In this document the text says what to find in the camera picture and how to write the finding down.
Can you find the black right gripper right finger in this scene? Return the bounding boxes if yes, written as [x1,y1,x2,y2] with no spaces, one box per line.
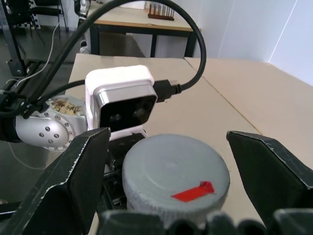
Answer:
[226,130,313,227]

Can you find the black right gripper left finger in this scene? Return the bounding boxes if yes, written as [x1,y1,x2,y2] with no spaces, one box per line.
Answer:
[0,126,112,235]

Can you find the grey jar lid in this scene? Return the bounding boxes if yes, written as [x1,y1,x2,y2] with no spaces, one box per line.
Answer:
[121,133,231,222]

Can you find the white box with brown bits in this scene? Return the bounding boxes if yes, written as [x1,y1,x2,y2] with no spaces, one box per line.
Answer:
[47,96,87,116]

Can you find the wooden table, black legs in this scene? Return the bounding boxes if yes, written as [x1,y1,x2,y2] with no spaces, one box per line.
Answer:
[89,5,202,58]

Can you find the brown wooden peg rack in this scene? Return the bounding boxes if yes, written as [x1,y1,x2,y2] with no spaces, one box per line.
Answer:
[147,1,176,22]

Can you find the black chair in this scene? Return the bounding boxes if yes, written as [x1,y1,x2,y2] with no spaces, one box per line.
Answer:
[14,0,74,32]

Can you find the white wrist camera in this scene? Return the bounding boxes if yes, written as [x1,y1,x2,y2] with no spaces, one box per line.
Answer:
[84,64,158,141]

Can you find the thin white cable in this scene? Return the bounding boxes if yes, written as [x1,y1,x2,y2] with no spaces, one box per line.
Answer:
[6,22,61,85]

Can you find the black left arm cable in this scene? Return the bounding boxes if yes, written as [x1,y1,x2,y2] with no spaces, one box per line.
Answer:
[0,0,207,118]

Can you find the black metal frame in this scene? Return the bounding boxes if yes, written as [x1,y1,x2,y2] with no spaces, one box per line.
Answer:
[0,0,43,79]

